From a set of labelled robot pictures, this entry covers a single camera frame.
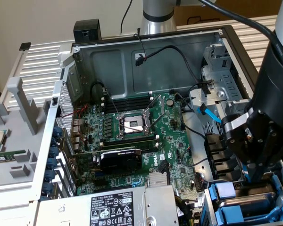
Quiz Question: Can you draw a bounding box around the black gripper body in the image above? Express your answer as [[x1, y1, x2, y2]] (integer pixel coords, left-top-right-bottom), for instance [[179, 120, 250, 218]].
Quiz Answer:
[[226, 40, 283, 167]]

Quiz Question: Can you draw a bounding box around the hard disk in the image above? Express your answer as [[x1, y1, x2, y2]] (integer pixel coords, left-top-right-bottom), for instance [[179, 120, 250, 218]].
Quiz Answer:
[[208, 181, 283, 205]]

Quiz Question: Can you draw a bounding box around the blue disk carrier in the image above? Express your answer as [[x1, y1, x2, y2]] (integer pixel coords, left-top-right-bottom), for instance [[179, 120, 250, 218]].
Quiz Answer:
[[214, 204, 283, 223]]

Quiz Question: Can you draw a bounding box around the metal disk bay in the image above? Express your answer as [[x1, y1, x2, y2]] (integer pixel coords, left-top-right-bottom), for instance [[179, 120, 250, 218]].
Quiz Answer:
[[201, 171, 283, 226]]

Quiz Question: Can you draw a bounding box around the metal optical drive cage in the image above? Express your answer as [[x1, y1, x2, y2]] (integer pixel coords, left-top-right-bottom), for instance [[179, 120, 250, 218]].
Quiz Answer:
[[188, 39, 258, 129]]

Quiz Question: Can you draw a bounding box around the green motherboard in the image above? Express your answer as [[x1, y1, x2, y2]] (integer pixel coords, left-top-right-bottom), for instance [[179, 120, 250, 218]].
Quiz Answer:
[[70, 91, 205, 212]]

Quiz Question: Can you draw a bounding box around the brown cardboard box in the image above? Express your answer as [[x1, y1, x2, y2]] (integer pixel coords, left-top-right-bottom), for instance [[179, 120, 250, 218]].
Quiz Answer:
[[174, 0, 281, 25]]

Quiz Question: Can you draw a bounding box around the silver chipset heatsink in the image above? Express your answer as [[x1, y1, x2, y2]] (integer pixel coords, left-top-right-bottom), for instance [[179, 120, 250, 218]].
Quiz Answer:
[[148, 173, 167, 188]]

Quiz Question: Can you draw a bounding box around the metal socket cover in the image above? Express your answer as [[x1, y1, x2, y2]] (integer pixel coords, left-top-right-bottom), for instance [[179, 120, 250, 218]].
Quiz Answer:
[[143, 94, 166, 132]]

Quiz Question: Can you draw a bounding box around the black RAM slot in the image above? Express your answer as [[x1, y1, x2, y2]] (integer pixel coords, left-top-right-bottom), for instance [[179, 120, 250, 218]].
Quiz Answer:
[[101, 135, 160, 145], [103, 141, 160, 153], [100, 101, 154, 113], [101, 95, 154, 106]]

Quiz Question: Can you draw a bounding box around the CPU socket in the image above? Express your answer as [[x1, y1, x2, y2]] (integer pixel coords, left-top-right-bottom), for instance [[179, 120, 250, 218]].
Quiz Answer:
[[115, 94, 167, 143]]

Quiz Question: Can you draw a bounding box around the black graphics card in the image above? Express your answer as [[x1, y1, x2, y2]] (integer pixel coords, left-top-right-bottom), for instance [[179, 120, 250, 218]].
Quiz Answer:
[[68, 147, 142, 176]]

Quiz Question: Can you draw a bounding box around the grey power supply unit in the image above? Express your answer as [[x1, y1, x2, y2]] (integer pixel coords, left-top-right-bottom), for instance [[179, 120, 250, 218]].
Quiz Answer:
[[37, 185, 180, 226]]

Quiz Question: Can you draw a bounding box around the metal locking lever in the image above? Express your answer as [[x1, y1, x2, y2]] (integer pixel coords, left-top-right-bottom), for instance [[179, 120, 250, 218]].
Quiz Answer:
[[103, 87, 120, 118]]

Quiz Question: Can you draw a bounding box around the open grey PC case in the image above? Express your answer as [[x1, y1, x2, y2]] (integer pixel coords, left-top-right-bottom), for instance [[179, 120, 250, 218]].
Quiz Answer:
[[29, 24, 283, 226]]

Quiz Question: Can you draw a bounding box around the grey parts rack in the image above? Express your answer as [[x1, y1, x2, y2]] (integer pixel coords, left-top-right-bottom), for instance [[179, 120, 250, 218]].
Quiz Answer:
[[0, 77, 59, 191]]

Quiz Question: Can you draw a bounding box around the green RAM stick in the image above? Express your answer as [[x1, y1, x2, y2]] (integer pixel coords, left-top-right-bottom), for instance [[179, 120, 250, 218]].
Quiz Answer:
[[0, 150, 26, 163]]

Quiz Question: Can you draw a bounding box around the blue SATA wire black plug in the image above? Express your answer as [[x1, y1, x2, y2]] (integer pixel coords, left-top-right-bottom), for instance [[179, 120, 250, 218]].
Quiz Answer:
[[197, 103, 223, 123]]

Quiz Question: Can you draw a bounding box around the braided power wire bundle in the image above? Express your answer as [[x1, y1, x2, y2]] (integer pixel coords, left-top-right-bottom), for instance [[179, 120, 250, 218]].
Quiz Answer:
[[175, 196, 196, 226]]

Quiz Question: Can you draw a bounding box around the black power plug wire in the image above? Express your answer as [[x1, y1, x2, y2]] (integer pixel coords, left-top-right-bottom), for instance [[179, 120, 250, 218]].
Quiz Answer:
[[158, 161, 168, 186]]

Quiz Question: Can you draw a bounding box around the black wire with black plug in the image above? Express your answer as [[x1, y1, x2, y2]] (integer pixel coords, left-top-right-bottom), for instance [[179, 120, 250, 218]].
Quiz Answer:
[[134, 45, 214, 95]]

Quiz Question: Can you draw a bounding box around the thin black wire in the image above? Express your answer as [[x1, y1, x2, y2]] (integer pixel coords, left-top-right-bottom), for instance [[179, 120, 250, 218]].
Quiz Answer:
[[120, 0, 133, 33]]

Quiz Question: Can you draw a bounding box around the black box on bracket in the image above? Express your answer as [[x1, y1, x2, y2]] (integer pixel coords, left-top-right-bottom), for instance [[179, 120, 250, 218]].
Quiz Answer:
[[73, 19, 102, 43]]

